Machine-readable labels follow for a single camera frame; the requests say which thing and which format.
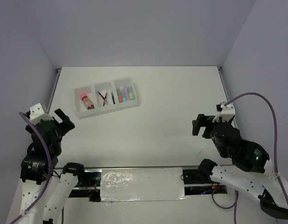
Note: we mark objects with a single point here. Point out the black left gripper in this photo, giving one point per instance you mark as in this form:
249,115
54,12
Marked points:
66,124

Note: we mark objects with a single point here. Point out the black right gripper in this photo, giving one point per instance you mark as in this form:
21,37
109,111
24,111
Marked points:
202,120

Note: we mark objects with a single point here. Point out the pink-lidded small bottle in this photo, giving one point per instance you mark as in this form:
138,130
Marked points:
87,102

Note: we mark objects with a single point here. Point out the red pen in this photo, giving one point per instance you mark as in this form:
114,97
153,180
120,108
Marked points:
105,99

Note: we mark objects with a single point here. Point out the light blue pen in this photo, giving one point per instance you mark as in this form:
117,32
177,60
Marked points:
113,98

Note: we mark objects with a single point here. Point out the orange highlighter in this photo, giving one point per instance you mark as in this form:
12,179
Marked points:
120,96

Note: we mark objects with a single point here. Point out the blue highlighter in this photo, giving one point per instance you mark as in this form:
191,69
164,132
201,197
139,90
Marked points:
123,95

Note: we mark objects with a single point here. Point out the pink highlighter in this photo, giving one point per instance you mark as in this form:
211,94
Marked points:
126,93

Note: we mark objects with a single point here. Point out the green highlighter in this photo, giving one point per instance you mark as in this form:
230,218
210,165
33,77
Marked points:
130,91

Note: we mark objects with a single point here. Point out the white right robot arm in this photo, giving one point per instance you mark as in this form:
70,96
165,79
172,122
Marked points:
266,187

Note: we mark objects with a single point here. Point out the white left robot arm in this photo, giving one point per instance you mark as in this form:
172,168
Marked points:
38,166

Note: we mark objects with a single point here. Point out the white three-compartment tray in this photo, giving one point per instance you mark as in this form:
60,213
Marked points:
109,86

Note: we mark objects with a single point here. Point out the silver foil cover panel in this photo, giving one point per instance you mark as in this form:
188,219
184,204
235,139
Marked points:
141,184

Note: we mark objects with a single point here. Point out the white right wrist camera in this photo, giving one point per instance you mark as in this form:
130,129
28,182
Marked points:
226,113

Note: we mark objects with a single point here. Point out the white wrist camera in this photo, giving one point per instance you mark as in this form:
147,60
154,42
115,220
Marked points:
226,113
39,112

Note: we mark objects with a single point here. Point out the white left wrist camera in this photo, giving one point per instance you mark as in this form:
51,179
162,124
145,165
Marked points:
39,112

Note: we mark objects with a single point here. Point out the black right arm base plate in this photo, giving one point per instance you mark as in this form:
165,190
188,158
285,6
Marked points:
194,176

